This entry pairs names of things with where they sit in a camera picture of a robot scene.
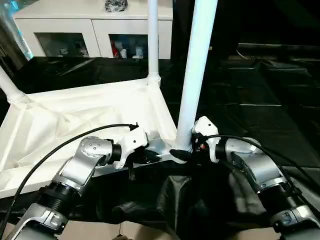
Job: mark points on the white plastic table leg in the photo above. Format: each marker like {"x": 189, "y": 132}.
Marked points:
{"x": 7, "y": 85}
{"x": 195, "y": 75}
{"x": 153, "y": 37}

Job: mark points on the white plastic table top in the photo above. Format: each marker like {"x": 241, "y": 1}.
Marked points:
{"x": 75, "y": 107}

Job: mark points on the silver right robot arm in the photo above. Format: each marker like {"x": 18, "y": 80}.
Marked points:
{"x": 260, "y": 165}

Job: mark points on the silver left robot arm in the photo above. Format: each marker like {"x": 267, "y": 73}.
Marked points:
{"x": 82, "y": 160}

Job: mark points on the black plastic mat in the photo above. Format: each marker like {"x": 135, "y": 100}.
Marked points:
{"x": 262, "y": 112}

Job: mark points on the long grey metal bar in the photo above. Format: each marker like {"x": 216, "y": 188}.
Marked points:
{"x": 275, "y": 47}

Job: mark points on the white cabinet with glass doors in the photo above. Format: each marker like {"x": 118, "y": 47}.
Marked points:
{"x": 100, "y": 25}

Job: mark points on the shiny crumpled foil object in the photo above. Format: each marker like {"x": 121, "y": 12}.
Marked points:
{"x": 116, "y": 5}

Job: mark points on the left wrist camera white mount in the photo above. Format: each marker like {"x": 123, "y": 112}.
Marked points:
{"x": 132, "y": 142}

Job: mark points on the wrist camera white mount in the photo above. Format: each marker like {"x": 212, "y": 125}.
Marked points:
{"x": 206, "y": 126}
{"x": 132, "y": 142}

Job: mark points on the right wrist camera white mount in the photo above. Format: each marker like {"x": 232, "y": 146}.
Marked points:
{"x": 206, "y": 126}

